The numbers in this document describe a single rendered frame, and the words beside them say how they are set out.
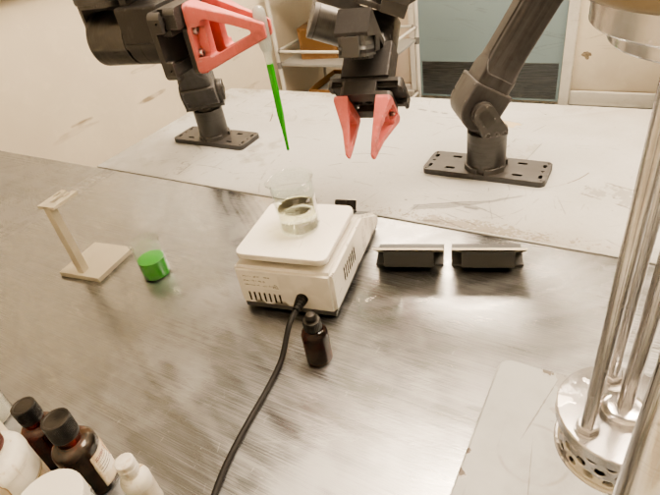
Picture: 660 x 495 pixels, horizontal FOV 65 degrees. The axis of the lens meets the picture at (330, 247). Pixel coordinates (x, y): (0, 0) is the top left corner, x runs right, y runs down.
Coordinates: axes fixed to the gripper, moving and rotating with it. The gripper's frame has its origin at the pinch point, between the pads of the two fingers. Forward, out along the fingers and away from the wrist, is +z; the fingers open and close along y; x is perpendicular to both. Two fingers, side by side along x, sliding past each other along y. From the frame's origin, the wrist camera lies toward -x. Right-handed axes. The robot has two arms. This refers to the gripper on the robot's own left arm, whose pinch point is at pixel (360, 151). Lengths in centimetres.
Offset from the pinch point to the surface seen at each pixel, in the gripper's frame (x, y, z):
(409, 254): 2.8, 7.7, 13.0
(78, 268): -2.6, -40.9, 20.6
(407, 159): 25.0, 0.5, -9.0
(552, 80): 246, 31, -151
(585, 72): 241, 49, -152
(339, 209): -1.9, -1.2, 8.8
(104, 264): -0.5, -38.2, 19.3
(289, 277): -7.1, -4.2, 18.9
